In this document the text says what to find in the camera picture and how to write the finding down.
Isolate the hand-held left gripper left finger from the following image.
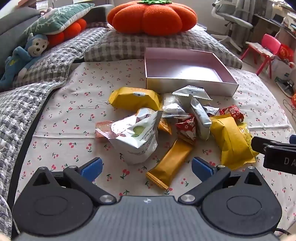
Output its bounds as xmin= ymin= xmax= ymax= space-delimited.
xmin=31 ymin=157 xmax=117 ymax=205

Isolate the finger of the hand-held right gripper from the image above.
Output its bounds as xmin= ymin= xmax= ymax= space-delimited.
xmin=251 ymin=134 xmax=296 ymax=160

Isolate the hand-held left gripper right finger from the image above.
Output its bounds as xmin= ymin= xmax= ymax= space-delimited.
xmin=178 ymin=156 xmax=264 ymax=205

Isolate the long orange bar packet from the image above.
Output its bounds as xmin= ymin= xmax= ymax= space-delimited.
xmin=146 ymin=139 xmax=193 ymax=190

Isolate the pink snack packet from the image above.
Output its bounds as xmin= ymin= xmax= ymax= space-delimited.
xmin=95 ymin=120 xmax=115 ymax=139

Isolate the red snack packet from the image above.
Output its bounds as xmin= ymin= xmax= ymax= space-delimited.
xmin=175 ymin=115 xmax=197 ymax=146
xmin=219 ymin=105 xmax=244 ymax=123

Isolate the white snack packet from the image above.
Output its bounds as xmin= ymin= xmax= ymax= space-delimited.
xmin=190 ymin=97 xmax=212 ymax=141
xmin=172 ymin=85 xmax=213 ymax=100

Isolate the small orange snack packet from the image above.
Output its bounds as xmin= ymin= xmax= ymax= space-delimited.
xmin=158 ymin=117 xmax=173 ymax=135

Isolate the clear snack packet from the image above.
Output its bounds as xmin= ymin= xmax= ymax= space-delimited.
xmin=162 ymin=93 xmax=189 ymax=117

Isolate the pink cardboard gift box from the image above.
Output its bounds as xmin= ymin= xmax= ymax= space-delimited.
xmin=144 ymin=47 xmax=239 ymax=97

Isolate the cherry print bed sheet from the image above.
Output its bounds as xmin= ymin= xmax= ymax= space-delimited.
xmin=21 ymin=59 xmax=296 ymax=232

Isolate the small black device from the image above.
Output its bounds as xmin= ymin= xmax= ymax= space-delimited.
xmin=275 ymin=77 xmax=296 ymax=98

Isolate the white cardboard carton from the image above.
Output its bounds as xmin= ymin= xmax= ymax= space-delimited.
xmin=270 ymin=57 xmax=293 ymax=81

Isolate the red gift bag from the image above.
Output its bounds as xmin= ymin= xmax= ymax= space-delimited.
xmin=276 ymin=44 xmax=295 ymax=63

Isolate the newspaper stack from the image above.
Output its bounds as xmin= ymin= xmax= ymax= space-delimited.
xmin=246 ymin=42 xmax=277 ymax=57

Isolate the grey checked quilt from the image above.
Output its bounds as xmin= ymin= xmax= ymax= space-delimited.
xmin=0 ymin=22 xmax=109 ymax=239

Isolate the pink plastic chair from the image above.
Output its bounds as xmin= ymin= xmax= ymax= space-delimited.
xmin=240 ymin=34 xmax=281 ymax=79

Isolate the wooden desk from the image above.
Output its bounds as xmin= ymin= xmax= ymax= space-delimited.
xmin=253 ymin=5 xmax=296 ymax=42

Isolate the grey office chair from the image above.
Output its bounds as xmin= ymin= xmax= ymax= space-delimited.
xmin=211 ymin=0 xmax=253 ymax=52

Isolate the grey checked pillow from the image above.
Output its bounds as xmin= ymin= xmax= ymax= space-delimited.
xmin=84 ymin=28 xmax=243 ymax=69

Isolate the grey curtain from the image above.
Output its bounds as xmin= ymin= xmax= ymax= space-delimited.
xmin=236 ymin=0 xmax=257 ymax=21

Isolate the blue monkey plush toy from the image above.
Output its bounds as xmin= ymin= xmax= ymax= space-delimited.
xmin=0 ymin=32 xmax=49 ymax=90

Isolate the small orange pumpkin cushion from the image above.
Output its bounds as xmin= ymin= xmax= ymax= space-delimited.
xmin=47 ymin=19 xmax=87 ymax=48

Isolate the green snowflake pillow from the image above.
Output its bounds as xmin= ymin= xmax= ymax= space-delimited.
xmin=23 ymin=3 xmax=95 ymax=35

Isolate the large orange pumpkin cushion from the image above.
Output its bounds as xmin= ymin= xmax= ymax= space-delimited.
xmin=107 ymin=0 xmax=197 ymax=36

